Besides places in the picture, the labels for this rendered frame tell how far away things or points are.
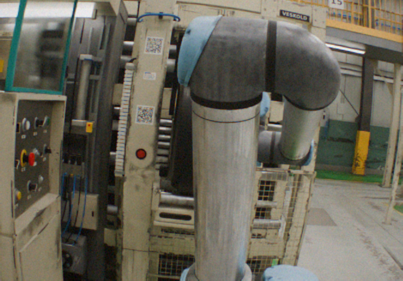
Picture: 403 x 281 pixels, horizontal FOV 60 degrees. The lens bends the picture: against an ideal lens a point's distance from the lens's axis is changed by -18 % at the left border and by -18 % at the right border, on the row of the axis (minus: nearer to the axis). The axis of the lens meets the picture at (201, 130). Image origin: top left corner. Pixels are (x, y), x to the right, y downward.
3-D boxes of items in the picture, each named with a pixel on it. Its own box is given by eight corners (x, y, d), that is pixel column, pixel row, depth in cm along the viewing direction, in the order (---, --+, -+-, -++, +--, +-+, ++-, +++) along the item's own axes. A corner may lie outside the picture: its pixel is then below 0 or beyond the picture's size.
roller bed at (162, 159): (130, 174, 208) (135, 115, 207) (132, 169, 223) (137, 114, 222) (168, 178, 210) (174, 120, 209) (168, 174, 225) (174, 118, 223)
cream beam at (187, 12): (174, 29, 192) (179, 2, 192) (174, 37, 217) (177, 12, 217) (295, 47, 198) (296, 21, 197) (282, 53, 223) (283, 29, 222)
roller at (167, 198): (158, 198, 169) (157, 204, 165) (158, 189, 166) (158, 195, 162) (241, 205, 172) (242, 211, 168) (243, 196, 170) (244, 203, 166)
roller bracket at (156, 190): (150, 211, 160) (152, 187, 159) (153, 190, 199) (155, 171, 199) (159, 211, 160) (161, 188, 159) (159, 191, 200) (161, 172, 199)
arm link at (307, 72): (349, 17, 56) (312, 136, 120) (272, 6, 58) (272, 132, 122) (353, 84, 53) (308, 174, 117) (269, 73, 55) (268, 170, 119)
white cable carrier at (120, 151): (114, 175, 170) (126, 62, 167) (116, 174, 175) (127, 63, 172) (124, 177, 170) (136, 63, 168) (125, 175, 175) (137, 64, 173)
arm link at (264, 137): (268, 167, 111) (273, 121, 112) (226, 163, 113) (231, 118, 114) (268, 167, 120) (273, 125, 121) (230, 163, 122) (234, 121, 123)
